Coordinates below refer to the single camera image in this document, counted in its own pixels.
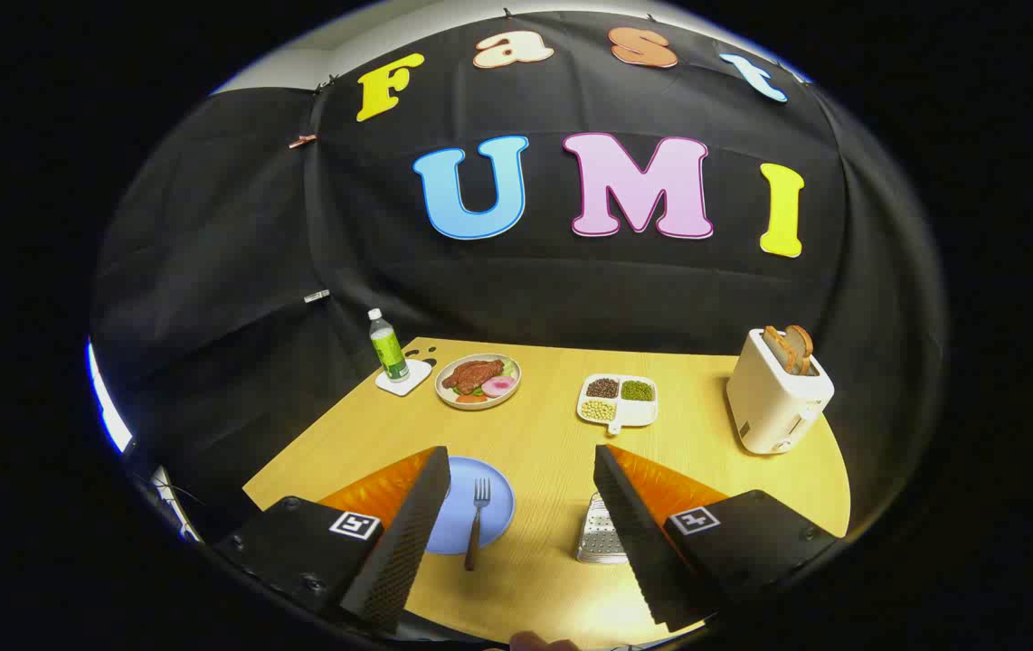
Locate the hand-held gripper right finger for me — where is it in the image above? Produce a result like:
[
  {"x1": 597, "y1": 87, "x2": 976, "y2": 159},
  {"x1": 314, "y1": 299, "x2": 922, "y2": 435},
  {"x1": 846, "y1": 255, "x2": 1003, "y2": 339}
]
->
[{"x1": 593, "y1": 443, "x2": 839, "y2": 634}]

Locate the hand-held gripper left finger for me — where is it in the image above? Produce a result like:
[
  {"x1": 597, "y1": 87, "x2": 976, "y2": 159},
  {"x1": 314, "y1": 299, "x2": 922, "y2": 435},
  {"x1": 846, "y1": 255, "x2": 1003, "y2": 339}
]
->
[{"x1": 213, "y1": 445, "x2": 452, "y2": 636}]

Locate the metal fork with brown handle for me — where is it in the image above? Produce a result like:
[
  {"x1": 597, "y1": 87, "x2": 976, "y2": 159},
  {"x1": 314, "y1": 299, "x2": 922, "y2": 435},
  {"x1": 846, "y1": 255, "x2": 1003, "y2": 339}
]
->
[{"x1": 465, "y1": 477, "x2": 492, "y2": 572}]

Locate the perforated metal basket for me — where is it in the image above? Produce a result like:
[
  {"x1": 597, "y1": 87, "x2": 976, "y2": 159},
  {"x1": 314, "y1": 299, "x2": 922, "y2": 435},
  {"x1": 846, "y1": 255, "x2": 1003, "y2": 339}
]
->
[{"x1": 576, "y1": 493, "x2": 630, "y2": 566}]

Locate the blue plate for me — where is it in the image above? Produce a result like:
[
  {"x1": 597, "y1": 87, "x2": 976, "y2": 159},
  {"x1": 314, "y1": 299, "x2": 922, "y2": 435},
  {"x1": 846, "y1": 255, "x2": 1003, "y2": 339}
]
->
[{"x1": 426, "y1": 456, "x2": 517, "y2": 556}]

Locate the white divided tray of beans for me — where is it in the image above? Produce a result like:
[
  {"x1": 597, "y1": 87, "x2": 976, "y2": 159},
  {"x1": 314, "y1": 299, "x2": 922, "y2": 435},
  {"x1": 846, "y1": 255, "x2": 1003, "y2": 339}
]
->
[{"x1": 576, "y1": 373, "x2": 659, "y2": 436}]

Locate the white square coaster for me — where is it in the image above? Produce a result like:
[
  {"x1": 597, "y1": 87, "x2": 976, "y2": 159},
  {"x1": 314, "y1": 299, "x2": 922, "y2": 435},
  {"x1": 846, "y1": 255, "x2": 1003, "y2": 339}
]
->
[{"x1": 375, "y1": 358, "x2": 433, "y2": 398}]

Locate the plate of meat and vegetables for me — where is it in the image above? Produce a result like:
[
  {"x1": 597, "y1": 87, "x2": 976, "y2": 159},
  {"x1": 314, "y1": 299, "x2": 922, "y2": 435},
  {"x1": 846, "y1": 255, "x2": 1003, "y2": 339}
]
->
[{"x1": 434, "y1": 353, "x2": 523, "y2": 411}]

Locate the white toaster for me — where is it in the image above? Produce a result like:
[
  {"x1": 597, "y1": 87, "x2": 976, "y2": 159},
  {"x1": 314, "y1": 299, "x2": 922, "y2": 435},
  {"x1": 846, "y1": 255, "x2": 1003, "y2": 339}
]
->
[{"x1": 725, "y1": 327, "x2": 836, "y2": 456}]

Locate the clear bottle with green label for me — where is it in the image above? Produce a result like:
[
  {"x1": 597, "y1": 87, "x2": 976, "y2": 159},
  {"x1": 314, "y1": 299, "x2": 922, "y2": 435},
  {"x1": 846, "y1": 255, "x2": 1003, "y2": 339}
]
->
[{"x1": 368, "y1": 308, "x2": 411, "y2": 383}]

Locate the toast bread slice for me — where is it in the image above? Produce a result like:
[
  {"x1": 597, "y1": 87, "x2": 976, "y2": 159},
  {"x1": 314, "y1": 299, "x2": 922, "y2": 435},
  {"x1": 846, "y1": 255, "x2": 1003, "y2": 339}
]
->
[
  {"x1": 784, "y1": 325, "x2": 815, "y2": 377},
  {"x1": 762, "y1": 327, "x2": 798, "y2": 375}
]

